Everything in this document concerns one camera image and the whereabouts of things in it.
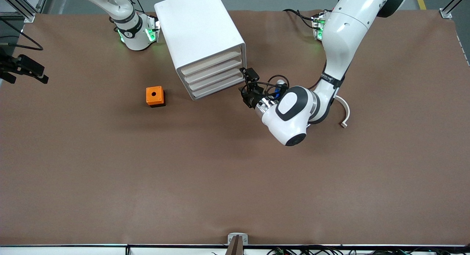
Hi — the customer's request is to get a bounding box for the white curved plastic clamp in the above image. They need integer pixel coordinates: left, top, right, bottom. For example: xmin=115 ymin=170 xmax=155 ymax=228
xmin=336 ymin=95 xmax=351 ymax=129

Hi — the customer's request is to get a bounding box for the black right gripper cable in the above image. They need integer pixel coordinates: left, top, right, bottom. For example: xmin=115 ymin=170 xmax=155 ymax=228
xmin=0 ymin=18 xmax=44 ymax=51

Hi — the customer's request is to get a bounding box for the black arm base cable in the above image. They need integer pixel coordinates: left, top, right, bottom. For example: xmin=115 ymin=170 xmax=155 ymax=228
xmin=282 ymin=8 xmax=317 ymax=29

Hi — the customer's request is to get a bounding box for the orange button enclosure box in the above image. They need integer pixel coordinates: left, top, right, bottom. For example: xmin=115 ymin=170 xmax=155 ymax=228
xmin=146 ymin=86 xmax=166 ymax=108

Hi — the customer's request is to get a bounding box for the grey metal mount bracket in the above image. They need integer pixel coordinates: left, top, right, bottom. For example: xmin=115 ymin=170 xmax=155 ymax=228
xmin=228 ymin=233 xmax=249 ymax=245

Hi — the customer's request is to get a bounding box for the brown tapered post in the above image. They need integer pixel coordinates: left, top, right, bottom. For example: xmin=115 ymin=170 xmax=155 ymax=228
xmin=225 ymin=236 xmax=244 ymax=255

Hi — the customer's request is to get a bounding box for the black cable bundle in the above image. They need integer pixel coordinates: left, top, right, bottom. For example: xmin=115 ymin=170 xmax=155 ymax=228
xmin=266 ymin=246 xmax=470 ymax=255

